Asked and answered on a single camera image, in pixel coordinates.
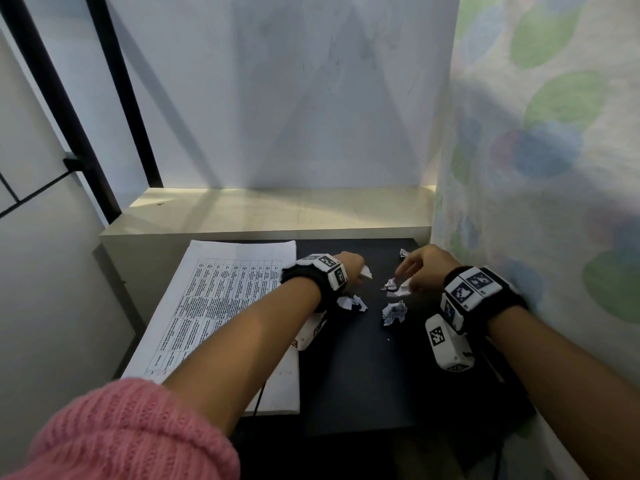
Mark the person's right hand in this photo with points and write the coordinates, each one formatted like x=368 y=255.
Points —
x=430 y=267

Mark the person's left hand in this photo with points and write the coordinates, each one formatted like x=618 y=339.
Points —
x=352 y=269

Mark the pile of paper scraps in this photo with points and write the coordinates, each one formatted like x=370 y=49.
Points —
x=395 y=313

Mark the stack of printed papers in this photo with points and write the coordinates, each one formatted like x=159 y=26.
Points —
x=225 y=249

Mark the person's left forearm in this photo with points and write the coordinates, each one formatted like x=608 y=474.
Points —
x=240 y=354

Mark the person's right forearm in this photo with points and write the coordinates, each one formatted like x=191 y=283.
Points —
x=575 y=384

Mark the white marker cube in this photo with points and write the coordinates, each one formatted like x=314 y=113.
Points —
x=447 y=349

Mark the cream wooden ledge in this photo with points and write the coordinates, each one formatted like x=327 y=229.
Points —
x=275 y=209

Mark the black table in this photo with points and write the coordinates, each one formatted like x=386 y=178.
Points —
x=360 y=384

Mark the spotted pastel curtain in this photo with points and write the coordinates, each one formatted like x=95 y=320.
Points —
x=550 y=194

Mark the pink knit sleeve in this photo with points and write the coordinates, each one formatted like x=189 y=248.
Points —
x=125 y=434

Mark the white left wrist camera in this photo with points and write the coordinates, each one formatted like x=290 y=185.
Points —
x=307 y=334

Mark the plain black metal post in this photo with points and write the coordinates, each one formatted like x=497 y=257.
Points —
x=125 y=94

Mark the black post with bracket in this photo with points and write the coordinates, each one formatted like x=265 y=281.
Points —
x=55 y=94

